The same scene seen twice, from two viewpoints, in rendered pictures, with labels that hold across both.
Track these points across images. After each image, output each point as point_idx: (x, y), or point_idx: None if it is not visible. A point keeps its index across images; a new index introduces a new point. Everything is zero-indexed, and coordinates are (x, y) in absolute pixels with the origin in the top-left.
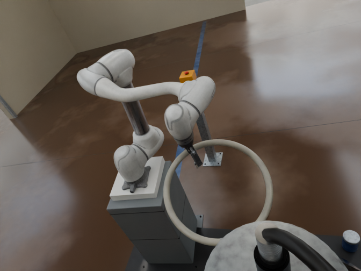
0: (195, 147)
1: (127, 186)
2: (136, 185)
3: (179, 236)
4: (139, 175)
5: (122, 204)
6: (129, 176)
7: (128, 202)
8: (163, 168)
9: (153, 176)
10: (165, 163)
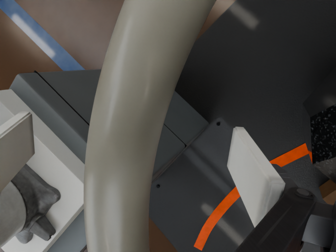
0: (141, 137)
1: (25, 232)
2: (38, 218)
3: (183, 142)
4: (16, 207)
5: (62, 251)
6: (1, 243)
7: (69, 241)
8: (28, 110)
9: (40, 159)
10: (18, 92)
